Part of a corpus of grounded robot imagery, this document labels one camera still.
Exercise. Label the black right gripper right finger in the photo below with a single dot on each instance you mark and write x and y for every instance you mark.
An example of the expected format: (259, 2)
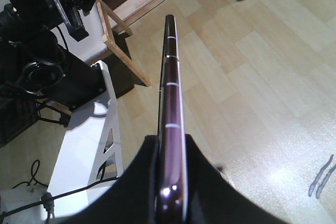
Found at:
(211, 199)

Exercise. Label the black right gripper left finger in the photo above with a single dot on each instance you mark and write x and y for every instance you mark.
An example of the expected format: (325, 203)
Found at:
(131, 199)

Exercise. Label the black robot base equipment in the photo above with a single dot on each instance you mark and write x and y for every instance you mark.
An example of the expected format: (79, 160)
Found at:
(35, 68)

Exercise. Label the white desk frame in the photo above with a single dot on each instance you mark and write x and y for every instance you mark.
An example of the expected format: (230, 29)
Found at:
(88, 164)

